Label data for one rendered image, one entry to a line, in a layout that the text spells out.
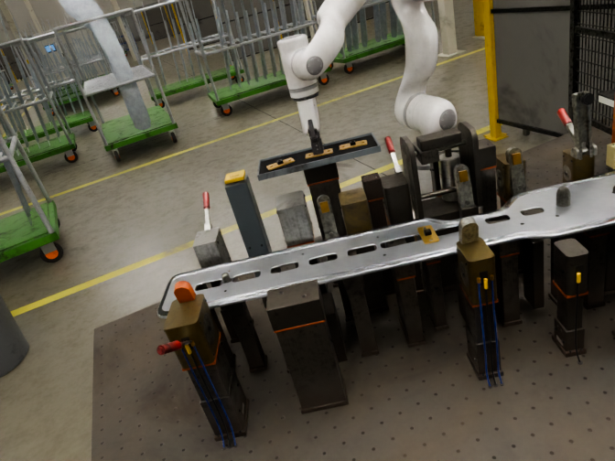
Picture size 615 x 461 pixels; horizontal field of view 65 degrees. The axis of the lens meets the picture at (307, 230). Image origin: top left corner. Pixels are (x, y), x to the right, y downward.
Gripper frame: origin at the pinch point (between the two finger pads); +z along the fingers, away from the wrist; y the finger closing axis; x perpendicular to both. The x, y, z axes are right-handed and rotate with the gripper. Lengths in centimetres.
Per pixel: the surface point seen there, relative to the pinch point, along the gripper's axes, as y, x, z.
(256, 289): 43, -19, 18
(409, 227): 26.5, 21.1, 18.6
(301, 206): 23.0, -5.9, 7.9
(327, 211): 21.7, 0.3, 11.6
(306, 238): 23.1, -7.0, 17.7
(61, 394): -41, -168, 118
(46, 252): -202, -262, 106
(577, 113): 14, 68, 2
